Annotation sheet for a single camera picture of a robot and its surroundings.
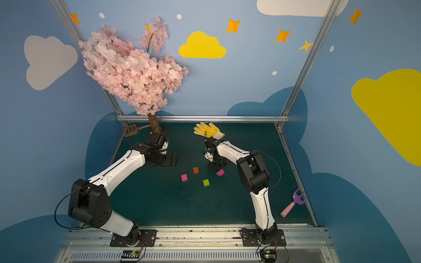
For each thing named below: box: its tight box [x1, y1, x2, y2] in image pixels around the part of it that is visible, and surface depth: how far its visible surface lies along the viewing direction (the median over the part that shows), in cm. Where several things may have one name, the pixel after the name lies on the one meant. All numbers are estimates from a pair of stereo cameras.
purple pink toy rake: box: [280, 187, 309, 219], surface depth 87 cm
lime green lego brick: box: [202, 178, 210, 187], surface depth 93 cm
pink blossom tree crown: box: [77, 16, 190, 117], surface depth 76 cm
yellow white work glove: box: [193, 121, 226, 140], surface depth 121 cm
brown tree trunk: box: [147, 112, 162, 135], surface depth 109 cm
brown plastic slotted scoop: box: [123, 123, 151, 137], surface depth 117 cm
